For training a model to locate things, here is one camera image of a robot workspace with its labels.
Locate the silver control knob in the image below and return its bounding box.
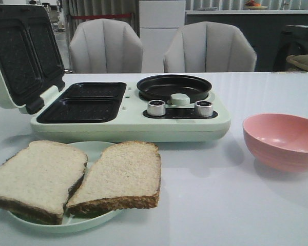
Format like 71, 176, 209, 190
194, 100, 214, 117
147, 99, 166, 117

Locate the right silver control knob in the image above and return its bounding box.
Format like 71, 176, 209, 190
194, 100, 214, 117

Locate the mint green round plate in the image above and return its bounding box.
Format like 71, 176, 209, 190
8, 141, 122, 234

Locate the black round frying pan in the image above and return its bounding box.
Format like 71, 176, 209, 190
137, 74, 212, 103

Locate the pink plastic bowl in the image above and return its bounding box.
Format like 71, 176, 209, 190
243, 113, 308, 172

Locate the left beige armchair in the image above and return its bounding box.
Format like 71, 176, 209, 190
70, 19, 143, 73

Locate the right beige armchair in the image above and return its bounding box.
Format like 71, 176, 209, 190
163, 22, 257, 73

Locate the beige armchair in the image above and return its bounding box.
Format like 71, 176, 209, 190
70, 19, 143, 73
163, 22, 257, 73

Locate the dark counter with white top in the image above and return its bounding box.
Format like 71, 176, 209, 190
185, 10, 308, 72

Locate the bread slice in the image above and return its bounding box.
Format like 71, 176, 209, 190
0, 140, 88, 225
67, 141, 161, 214

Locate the left silver control knob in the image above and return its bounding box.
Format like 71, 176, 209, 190
147, 99, 166, 117

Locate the mint green breakfast maker base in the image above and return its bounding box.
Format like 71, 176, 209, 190
31, 74, 231, 142

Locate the fruit plate on counter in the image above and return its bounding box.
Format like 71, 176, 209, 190
243, 0, 268, 10

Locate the beige cushion at right edge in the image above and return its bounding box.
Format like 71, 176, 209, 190
286, 54, 308, 72

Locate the red barrier belt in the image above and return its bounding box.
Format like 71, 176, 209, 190
70, 13, 133, 20

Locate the white cabinet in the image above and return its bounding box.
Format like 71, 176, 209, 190
139, 1, 186, 73

